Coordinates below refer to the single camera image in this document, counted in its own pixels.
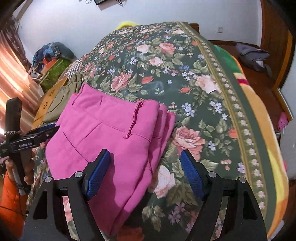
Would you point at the orange pink curtain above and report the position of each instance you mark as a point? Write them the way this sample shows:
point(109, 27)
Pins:
point(15, 79)

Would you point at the pink pants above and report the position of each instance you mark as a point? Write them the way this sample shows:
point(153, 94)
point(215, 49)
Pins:
point(136, 136)

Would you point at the pile of blue clothes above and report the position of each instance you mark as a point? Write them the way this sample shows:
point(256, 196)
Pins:
point(54, 50)

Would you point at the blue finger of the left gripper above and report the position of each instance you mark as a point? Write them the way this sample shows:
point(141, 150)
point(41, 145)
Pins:
point(50, 129)
point(42, 138)

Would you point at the small black wall monitor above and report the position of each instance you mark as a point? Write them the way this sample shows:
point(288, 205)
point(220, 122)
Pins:
point(97, 2)

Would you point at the wooden lap desk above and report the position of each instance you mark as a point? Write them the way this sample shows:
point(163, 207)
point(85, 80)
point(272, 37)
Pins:
point(46, 102)

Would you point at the striped colourful blanket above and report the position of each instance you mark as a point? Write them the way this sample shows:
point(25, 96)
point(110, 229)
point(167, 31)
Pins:
point(75, 67)

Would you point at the grey backpack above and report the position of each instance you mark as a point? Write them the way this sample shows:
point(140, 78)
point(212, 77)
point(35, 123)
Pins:
point(254, 58)

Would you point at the person's left hand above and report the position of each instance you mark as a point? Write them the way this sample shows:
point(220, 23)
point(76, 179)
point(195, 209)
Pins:
point(29, 170)

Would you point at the olive green pants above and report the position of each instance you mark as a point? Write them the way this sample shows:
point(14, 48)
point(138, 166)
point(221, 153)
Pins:
point(61, 99)

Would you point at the yellow orange fleece blanket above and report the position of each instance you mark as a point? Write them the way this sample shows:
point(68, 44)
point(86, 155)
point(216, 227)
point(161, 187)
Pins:
point(280, 179)

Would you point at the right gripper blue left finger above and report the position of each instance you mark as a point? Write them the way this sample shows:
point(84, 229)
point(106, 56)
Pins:
point(95, 173)

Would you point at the white wall socket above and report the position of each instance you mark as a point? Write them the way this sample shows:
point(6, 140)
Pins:
point(220, 29)

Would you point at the brown wooden door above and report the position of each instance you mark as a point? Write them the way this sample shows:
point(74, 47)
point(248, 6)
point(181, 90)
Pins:
point(277, 38)

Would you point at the orange sleeve forearm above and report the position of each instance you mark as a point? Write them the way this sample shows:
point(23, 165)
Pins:
point(13, 208)

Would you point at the floral bed cover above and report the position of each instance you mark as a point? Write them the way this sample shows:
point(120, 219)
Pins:
point(173, 65)

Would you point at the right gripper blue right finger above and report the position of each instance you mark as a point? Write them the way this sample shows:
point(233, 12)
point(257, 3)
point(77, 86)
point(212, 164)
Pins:
point(196, 174)

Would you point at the yellow foam bed rail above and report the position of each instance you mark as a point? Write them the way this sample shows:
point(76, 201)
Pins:
point(126, 24)

